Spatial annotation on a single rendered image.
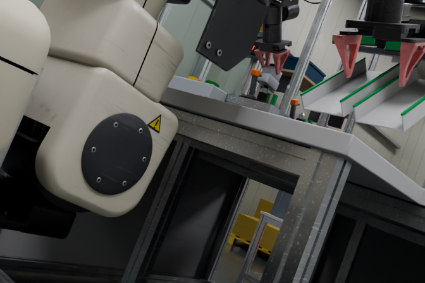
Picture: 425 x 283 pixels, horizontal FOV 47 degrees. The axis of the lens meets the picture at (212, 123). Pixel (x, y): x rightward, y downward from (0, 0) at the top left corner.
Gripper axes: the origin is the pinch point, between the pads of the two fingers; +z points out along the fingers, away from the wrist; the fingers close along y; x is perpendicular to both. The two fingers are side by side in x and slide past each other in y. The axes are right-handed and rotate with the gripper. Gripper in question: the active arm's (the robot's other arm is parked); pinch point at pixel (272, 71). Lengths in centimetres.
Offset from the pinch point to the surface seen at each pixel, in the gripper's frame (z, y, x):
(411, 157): 419, 233, -835
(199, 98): -15, -30, 63
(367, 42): -13.0, -31.1, 2.5
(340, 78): -1.0, -22.3, -1.2
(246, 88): 11.1, 17.4, -9.2
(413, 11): -14.7, -27.5, -36.7
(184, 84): -1.5, 8.3, 29.4
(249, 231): 302, 227, -276
